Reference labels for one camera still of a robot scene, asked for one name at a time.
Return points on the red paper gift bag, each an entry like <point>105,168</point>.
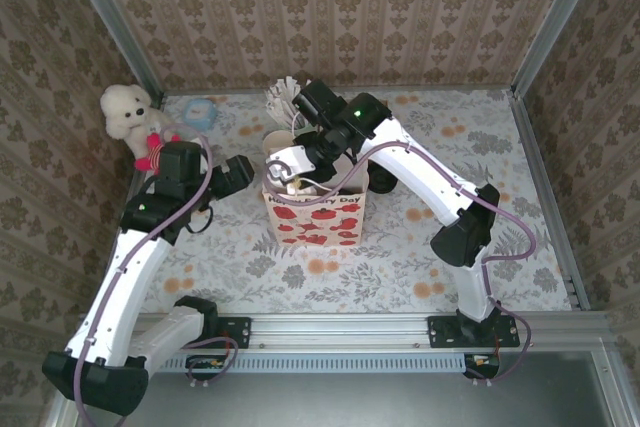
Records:
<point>315,222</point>

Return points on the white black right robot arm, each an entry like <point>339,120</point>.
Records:
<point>425,172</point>

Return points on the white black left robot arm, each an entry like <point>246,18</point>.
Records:
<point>130,287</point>

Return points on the pink striped plush doll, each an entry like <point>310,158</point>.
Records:
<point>150,154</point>

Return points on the stack of paper cups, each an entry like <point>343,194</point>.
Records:
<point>276,139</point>

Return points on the bone-shaped paper dog tag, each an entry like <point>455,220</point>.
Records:
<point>154,127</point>

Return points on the light blue alarm clock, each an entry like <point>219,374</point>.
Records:
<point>197,114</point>

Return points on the bundle of wrapped straws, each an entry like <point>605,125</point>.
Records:
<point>282,99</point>

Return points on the white plush dog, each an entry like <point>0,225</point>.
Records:
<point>125,107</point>

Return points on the floral table cover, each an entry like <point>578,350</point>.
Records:
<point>350,277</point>

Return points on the black connector box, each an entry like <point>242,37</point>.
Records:
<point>482,362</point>
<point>205,363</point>

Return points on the grey metal sheet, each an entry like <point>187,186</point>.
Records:
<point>350,402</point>

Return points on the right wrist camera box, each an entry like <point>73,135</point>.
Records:
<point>295,159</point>

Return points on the aluminium frame rail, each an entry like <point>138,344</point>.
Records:
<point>536,162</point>
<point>340,332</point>
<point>450,89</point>

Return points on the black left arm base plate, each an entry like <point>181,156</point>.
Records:
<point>240,332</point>

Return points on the aluminium frame post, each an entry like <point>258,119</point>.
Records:
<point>555,22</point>
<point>115,22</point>

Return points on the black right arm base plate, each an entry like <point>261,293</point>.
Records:
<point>442,332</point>

